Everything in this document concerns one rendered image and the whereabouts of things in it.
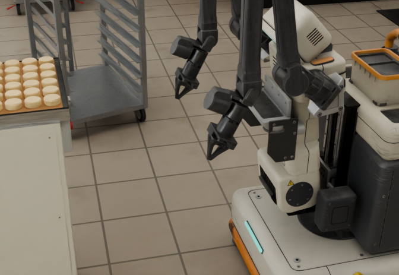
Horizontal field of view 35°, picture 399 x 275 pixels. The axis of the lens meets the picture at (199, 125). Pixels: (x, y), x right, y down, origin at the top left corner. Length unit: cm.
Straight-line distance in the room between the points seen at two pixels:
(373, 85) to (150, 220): 125
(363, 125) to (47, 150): 105
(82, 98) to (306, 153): 184
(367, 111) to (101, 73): 219
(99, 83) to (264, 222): 175
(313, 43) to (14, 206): 109
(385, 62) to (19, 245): 141
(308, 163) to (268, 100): 26
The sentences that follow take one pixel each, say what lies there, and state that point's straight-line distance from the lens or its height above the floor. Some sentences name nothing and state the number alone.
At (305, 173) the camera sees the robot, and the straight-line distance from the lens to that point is 223.
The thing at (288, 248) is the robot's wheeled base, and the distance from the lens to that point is 237.
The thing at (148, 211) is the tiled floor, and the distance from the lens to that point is 300.
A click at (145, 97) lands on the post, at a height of 19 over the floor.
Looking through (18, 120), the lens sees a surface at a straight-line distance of 202.
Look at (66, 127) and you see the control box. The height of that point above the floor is 79.
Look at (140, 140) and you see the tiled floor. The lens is 355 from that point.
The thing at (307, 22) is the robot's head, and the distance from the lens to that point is 197.
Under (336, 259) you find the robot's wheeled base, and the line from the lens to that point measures 236.
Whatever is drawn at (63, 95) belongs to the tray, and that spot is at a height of 90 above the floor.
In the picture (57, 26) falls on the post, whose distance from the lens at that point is 327.
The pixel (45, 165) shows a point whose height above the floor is 69.
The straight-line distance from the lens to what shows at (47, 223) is 222.
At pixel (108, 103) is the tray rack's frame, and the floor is 15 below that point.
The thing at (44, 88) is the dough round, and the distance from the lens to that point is 205.
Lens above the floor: 179
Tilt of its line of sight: 29 degrees down
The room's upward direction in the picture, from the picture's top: 1 degrees clockwise
